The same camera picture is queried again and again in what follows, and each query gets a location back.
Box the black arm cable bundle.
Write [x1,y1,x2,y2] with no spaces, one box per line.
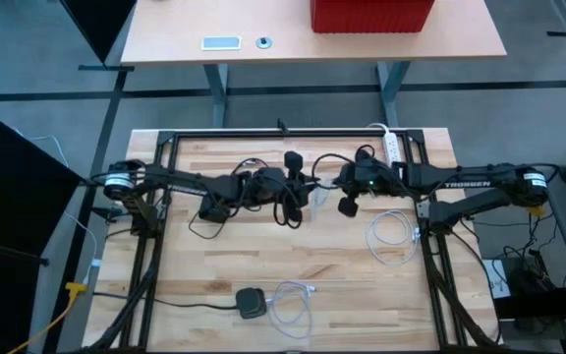
[84,230,164,354]
[423,230,503,351]

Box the white floor cable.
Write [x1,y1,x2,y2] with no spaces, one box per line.
[12,128,103,286]

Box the black desktop charging hub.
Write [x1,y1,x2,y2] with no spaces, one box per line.
[198,194,233,225]

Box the black hub power cord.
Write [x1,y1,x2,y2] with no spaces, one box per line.
[187,208,226,241]

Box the black floor stand base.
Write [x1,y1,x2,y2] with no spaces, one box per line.
[494,284,566,324]

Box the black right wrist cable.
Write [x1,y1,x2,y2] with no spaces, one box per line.
[311,144,377,192]

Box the silver phone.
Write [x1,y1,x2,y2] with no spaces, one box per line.
[200,34,244,52]

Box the beige wooden desk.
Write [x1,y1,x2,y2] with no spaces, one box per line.
[120,0,509,68]

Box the red plastic bin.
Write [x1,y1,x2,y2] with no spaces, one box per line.
[310,0,436,34]

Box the black floor cable bundle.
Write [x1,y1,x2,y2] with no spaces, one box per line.
[501,230,566,296]

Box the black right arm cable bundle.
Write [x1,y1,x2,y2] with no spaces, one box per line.
[423,230,503,351]

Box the black tower power cord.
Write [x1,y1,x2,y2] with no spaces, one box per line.
[91,292,239,311]

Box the grey desk leg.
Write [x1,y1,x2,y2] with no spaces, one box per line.
[375,60,413,128]
[202,62,230,129]

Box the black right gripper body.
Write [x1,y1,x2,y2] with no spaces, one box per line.
[335,157,405,198]

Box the black aluminium table frame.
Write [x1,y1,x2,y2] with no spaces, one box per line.
[118,128,471,354]

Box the black USB cable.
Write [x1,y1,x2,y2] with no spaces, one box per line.
[228,156,272,213]

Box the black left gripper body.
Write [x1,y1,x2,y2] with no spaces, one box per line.
[249,166,313,210]

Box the black left arm cable bundle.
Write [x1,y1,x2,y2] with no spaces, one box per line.
[84,230,164,354]

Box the white power adapter box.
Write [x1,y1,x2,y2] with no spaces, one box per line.
[482,258,513,301]

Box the yellow cable with plug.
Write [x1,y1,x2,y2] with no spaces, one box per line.
[5,280,90,354]

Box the white power strip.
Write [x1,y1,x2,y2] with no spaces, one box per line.
[367,121,406,179]

